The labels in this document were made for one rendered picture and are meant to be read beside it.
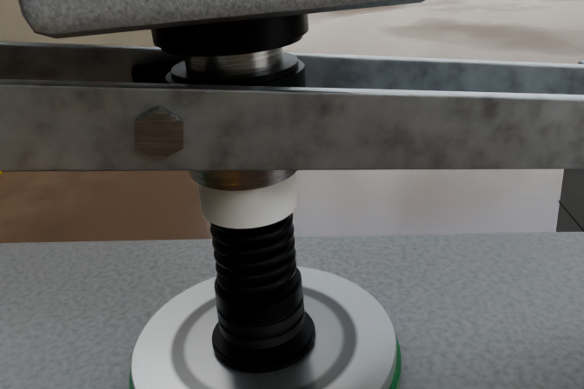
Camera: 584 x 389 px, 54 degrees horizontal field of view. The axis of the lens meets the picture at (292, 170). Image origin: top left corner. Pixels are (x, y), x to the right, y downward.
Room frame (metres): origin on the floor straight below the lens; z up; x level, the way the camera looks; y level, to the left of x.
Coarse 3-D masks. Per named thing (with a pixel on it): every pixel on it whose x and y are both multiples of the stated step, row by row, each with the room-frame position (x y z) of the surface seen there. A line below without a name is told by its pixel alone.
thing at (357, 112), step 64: (0, 64) 0.40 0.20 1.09; (64, 64) 0.41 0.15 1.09; (128, 64) 0.42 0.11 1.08; (320, 64) 0.44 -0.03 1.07; (384, 64) 0.45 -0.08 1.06; (448, 64) 0.46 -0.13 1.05; (512, 64) 0.47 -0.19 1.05; (576, 64) 0.49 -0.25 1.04; (0, 128) 0.30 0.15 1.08; (64, 128) 0.30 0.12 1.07; (128, 128) 0.31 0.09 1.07; (192, 128) 0.31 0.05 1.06; (256, 128) 0.32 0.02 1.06; (320, 128) 0.33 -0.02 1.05; (384, 128) 0.33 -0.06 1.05; (448, 128) 0.34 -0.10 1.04; (512, 128) 0.35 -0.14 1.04; (576, 128) 0.36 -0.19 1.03
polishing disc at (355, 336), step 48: (192, 288) 0.46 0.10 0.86; (336, 288) 0.44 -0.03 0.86; (144, 336) 0.39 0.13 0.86; (192, 336) 0.39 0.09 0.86; (336, 336) 0.37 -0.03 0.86; (384, 336) 0.37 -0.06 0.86; (144, 384) 0.34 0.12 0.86; (192, 384) 0.33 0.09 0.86; (240, 384) 0.33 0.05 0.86; (288, 384) 0.33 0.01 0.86; (336, 384) 0.32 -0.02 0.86; (384, 384) 0.32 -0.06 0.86
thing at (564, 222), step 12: (564, 180) 1.41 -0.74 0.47; (576, 180) 1.34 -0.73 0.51; (564, 192) 1.40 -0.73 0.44; (576, 192) 1.33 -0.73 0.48; (564, 204) 1.39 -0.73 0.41; (576, 204) 1.32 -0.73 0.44; (564, 216) 1.38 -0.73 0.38; (576, 216) 1.31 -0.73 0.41; (564, 228) 1.37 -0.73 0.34; (576, 228) 1.30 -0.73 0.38
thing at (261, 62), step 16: (144, 64) 0.41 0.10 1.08; (160, 64) 0.41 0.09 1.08; (176, 64) 0.39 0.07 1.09; (192, 64) 0.36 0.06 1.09; (208, 64) 0.35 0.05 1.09; (224, 64) 0.35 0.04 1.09; (240, 64) 0.35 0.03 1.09; (256, 64) 0.35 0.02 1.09; (272, 64) 0.36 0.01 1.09; (288, 64) 0.36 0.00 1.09; (144, 80) 0.40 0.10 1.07; (160, 80) 0.41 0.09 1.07; (176, 80) 0.36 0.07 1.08; (192, 80) 0.34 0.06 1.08; (208, 80) 0.34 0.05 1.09; (224, 80) 0.34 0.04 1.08; (240, 80) 0.34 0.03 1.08; (256, 80) 0.34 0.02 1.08; (272, 80) 0.34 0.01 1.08; (288, 80) 0.35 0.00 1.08; (304, 80) 0.37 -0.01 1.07; (192, 176) 0.36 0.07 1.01; (208, 176) 0.35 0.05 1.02; (224, 176) 0.34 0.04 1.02; (240, 176) 0.34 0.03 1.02; (256, 176) 0.34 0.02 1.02; (272, 176) 0.34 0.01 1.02; (288, 176) 0.35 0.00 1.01
